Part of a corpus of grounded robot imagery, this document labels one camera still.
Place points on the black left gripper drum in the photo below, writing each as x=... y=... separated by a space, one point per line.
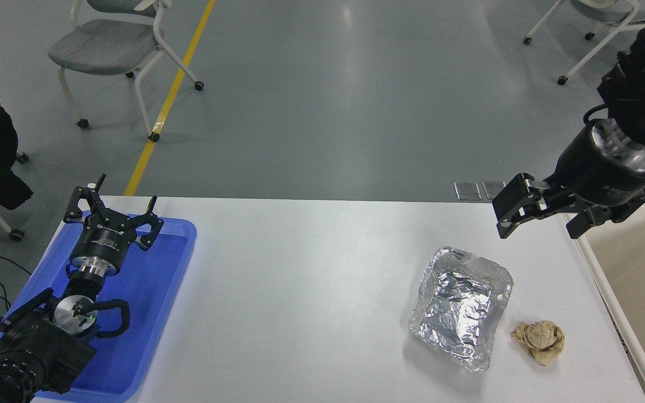
x=104 y=240

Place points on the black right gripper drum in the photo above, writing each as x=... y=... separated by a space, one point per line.
x=597 y=168

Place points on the silver foil tray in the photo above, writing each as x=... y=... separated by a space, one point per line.
x=459 y=308

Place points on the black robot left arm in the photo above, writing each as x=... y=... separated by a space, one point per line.
x=31 y=341

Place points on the metal floor outlet plate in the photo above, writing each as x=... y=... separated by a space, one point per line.
x=467 y=191
x=493 y=190

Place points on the blue plastic tray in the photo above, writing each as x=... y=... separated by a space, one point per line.
x=157 y=291

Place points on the large pale bin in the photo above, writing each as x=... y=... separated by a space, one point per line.
x=639 y=280

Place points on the white chair base with casters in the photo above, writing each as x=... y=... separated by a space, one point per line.
x=15 y=235

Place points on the crumpled tan paper ball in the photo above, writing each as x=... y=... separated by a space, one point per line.
x=540 y=340

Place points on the grey chair with white frame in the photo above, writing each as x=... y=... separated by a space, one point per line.
x=608 y=11
x=104 y=47

